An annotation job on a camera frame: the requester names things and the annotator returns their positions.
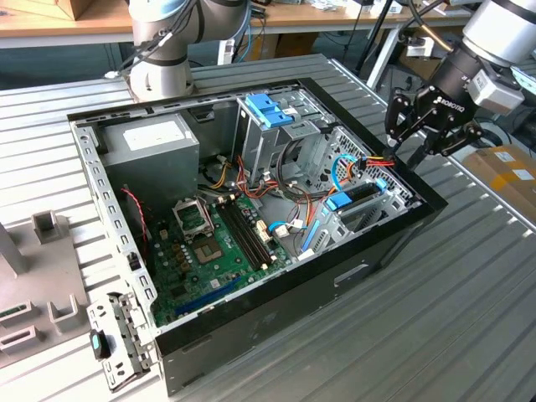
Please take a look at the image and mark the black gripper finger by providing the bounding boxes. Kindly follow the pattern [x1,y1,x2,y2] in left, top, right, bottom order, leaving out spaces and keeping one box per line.
[408,121,485,171]
[384,85,435,162]

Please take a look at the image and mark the red yellow power wire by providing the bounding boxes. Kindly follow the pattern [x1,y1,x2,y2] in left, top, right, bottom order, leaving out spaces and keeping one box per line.
[357,152,397,169]

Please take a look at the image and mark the hard disk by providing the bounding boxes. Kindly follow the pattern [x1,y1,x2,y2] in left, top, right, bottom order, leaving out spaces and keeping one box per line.
[300,178,389,255]

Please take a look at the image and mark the metal disk bay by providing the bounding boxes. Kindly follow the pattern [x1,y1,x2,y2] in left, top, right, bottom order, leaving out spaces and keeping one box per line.
[299,179,422,263]

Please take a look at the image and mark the plain cardboard box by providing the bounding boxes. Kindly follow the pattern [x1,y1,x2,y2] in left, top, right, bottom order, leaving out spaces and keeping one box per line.
[397,24,461,91]

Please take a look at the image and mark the cardboard box with labels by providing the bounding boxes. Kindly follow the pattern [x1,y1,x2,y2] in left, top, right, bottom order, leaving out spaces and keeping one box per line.
[462,145,536,219]

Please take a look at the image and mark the black tripod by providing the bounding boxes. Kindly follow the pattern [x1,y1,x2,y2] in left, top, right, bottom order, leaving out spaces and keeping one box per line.
[354,0,397,79]

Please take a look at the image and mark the wooden desk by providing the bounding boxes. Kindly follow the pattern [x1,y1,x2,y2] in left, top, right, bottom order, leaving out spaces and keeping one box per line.
[0,0,137,49]
[250,0,474,79]

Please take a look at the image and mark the blue plastic drive latch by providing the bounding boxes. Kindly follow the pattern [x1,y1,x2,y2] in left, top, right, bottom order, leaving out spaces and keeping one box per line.
[245,93,296,130]

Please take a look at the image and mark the metal drive cage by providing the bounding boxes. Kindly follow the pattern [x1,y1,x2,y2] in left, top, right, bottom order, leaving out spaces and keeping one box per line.
[231,89,336,190]

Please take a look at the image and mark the black RAM slot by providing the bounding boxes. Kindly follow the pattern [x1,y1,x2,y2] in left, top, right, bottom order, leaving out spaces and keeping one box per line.
[215,201,267,271]
[225,198,278,265]

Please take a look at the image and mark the metal socket cover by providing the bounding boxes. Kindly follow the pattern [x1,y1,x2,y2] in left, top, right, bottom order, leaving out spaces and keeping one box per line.
[171,194,216,243]

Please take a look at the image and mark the black open PC case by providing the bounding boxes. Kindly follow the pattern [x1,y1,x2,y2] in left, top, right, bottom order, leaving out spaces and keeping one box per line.
[66,76,449,397]

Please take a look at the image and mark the green motherboard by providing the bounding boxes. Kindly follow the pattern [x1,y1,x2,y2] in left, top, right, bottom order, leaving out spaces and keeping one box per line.
[146,193,294,328]

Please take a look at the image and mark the CPU socket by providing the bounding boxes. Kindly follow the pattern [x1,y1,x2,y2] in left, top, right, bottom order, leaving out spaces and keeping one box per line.
[191,236,227,265]

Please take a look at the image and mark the grey power supply unit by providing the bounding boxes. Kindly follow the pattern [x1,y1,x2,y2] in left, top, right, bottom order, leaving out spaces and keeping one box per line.
[99,111,201,210]

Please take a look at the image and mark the blue expansion slot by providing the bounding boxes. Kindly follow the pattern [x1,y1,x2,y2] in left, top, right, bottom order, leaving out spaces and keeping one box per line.
[173,274,243,318]

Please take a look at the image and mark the brown wooden box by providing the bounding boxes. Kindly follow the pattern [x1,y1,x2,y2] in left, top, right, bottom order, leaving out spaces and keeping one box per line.
[41,0,100,21]

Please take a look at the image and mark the black latch blue button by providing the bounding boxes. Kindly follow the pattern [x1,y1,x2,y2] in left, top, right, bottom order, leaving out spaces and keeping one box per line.
[89,328,113,362]

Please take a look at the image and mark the grey parts rack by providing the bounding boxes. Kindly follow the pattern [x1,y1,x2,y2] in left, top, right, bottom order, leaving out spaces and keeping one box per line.
[0,211,91,370]

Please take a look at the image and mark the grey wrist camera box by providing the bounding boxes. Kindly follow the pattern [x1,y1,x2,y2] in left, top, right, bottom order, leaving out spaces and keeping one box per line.
[466,68,527,117]

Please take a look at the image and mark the long blue data wire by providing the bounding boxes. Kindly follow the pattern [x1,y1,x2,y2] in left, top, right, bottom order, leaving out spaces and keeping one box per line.
[330,152,362,194]

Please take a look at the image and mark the red orange wire bundle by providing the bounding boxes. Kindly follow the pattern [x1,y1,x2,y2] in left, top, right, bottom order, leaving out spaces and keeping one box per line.
[234,154,322,235]

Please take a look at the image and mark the short blue wire white plug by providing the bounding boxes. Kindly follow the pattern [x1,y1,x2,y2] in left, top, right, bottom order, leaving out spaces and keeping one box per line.
[266,218,312,240]

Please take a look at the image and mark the yellow orange wire bundle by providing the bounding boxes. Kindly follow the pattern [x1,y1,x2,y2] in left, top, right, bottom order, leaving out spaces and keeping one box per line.
[204,161,232,190]

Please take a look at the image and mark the red black fan wire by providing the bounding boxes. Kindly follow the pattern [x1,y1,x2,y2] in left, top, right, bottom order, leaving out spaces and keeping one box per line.
[120,187,150,245]

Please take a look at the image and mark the black cable with plug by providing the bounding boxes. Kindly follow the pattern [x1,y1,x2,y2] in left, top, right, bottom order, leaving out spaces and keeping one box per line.
[104,0,198,80]

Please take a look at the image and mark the metal slot bracket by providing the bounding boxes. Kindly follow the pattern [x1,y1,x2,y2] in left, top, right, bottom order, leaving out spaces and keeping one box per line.
[85,291,162,394]

